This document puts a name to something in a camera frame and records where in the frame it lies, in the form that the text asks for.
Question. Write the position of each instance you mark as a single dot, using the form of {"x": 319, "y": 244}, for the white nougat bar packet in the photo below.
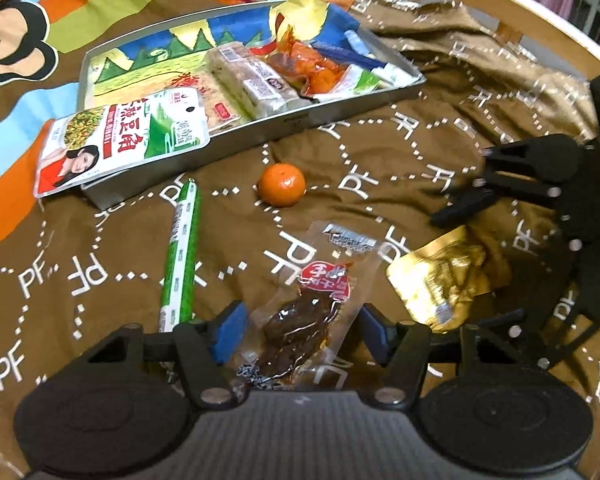
{"x": 260, "y": 80}

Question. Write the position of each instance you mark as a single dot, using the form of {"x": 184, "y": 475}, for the rice cracker packet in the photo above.
{"x": 220, "y": 105}

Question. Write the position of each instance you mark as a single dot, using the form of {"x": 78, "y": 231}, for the metal tray with drawing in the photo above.
{"x": 280, "y": 125}

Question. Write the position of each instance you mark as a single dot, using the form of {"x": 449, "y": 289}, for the small white green packet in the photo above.
{"x": 375, "y": 80}

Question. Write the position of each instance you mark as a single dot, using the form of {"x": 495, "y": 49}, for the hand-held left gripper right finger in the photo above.
{"x": 375, "y": 331}

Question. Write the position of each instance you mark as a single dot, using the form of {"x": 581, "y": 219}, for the colourful printed blanket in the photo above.
{"x": 380, "y": 160}

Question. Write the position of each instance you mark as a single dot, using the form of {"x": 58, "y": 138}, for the orange snack packet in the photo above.
{"x": 310, "y": 67}

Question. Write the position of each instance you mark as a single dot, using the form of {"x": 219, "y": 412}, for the clear brown meat packet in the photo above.
{"x": 300, "y": 320}

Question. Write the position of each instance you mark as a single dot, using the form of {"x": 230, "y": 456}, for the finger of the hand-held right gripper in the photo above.
{"x": 517, "y": 325}
{"x": 530, "y": 165}

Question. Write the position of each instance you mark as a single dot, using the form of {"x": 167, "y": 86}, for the gold foil snack packet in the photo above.
{"x": 440, "y": 280}

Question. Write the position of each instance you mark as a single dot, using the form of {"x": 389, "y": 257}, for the green sausage stick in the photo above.
{"x": 180, "y": 255}

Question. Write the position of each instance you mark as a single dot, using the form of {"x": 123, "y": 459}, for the white green bean packet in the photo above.
{"x": 130, "y": 135}

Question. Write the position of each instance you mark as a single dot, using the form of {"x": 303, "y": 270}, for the tangerine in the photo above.
{"x": 281, "y": 185}

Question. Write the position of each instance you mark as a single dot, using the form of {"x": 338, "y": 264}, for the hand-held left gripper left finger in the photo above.
{"x": 232, "y": 331}

